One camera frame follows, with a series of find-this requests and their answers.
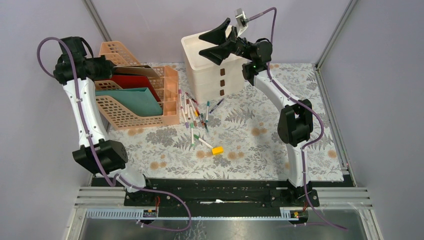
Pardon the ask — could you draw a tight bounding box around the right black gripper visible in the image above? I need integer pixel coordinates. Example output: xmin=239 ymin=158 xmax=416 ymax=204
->
xmin=198 ymin=18 xmax=254 ymax=66

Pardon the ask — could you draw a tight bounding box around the red ring binder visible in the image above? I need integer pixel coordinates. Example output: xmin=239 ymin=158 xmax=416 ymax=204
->
xmin=110 ymin=75 xmax=161 ymax=102

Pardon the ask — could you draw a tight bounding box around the white three-drawer cabinet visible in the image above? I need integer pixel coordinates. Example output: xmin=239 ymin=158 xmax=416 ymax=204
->
xmin=181 ymin=33 xmax=247 ymax=103

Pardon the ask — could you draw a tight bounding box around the beige notebook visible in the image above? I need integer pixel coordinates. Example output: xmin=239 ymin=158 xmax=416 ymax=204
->
xmin=113 ymin=65 xmax=161 ymax=78

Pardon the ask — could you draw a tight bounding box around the teal folder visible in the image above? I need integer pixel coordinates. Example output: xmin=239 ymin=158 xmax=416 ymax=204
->
xmin=95 ymin=87 xmax=163 ymax=117

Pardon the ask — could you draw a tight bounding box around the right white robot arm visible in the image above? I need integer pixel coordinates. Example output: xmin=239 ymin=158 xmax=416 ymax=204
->
xmin=198 ymin=18 xmax=317 ymax=208

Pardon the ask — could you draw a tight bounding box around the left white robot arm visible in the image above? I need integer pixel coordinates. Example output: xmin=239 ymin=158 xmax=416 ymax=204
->
xmin=53 ymin=36 xmax=155 ymax=206

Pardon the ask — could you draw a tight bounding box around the blue pen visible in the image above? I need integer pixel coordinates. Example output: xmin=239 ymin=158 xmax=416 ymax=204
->
xmin=208 ymin=98 xmax=225 ymax=114

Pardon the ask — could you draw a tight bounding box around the red capped marker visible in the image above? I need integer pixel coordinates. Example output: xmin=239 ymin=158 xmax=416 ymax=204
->
xmin=185 ymin=92 xmax=199 ymax=105

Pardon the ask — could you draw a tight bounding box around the peach plastic file organizer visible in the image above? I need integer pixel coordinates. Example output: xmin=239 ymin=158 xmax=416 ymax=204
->
xmin=95 ymin=41 xmax=180 ymax=130

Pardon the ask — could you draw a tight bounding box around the green marker upright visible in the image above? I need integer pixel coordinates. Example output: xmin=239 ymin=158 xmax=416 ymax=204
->
xmin=190 ymin=122 xmax=195 ymax=147

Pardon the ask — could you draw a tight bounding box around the floral table mat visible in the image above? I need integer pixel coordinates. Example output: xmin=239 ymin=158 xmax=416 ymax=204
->
xmin=108 ymin=63 xmax=343 ymax=181

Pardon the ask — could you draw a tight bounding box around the green capped white marker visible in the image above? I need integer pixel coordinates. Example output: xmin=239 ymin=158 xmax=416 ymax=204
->
xmin=193 ymin=134 xmax=214 ymax=149

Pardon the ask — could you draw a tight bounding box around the yellow eraser block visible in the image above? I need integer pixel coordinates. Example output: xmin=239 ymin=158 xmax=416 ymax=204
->
xmin=211 ymin=146 xmax=224 ymax=156

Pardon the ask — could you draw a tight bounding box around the aluminium corner frame post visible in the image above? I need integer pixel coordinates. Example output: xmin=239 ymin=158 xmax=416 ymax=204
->
xmin=82 ymin=0 xmax=112 ymax=42

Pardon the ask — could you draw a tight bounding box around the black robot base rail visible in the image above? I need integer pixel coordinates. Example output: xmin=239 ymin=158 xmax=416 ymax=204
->
xmin=91 ymin=177 xmax=355 ymax=218

